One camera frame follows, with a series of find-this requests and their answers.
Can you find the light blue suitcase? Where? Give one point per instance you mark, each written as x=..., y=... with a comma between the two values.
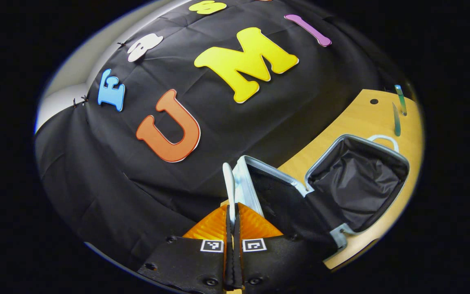
x=357, y=183

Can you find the black backdrop cloth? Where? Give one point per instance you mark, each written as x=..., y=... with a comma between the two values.
x=96, y=163

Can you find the blue white skin care tube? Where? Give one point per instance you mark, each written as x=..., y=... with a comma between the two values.
x=396, y=120

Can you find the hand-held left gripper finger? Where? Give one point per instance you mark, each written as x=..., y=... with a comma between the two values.
x=229, y=261
x=238, y=261

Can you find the blue clear skin care bottle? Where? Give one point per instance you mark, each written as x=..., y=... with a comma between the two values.
x=400, y=99

